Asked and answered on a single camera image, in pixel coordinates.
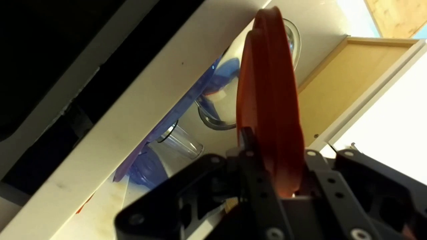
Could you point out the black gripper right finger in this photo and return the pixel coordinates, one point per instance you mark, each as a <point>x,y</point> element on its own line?
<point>377,200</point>

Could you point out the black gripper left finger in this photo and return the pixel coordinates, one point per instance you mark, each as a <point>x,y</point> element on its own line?
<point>257,200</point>

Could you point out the flat blue lid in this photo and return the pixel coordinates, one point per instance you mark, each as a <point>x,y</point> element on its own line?
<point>208,75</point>

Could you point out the white kitchen countertop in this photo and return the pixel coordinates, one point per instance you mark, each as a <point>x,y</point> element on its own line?
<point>154,88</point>

